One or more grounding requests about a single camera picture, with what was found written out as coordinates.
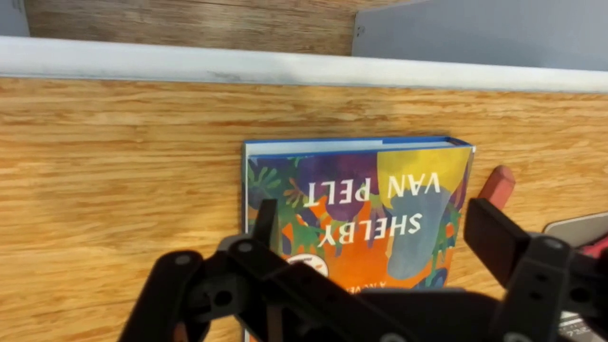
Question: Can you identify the colourful hardcover book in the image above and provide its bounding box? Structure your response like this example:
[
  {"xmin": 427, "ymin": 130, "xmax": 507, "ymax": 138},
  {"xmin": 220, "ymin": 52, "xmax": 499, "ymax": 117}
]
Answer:
[{"xmin": 243, "ymin": 138, "xmax": 475, "ymax": 293}]

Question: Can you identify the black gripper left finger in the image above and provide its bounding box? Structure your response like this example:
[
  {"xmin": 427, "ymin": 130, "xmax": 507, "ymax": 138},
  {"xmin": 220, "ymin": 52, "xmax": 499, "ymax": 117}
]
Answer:
[{"xmin": 117, "ymin": 200, "xmax": 406, "ymax": 342}]

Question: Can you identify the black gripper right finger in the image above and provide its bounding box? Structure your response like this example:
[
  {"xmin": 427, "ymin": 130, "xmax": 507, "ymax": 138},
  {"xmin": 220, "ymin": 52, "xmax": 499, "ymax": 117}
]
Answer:
[{"xmin": 463, "ymin": 198, "xmax": 608, "ymax": 342}]

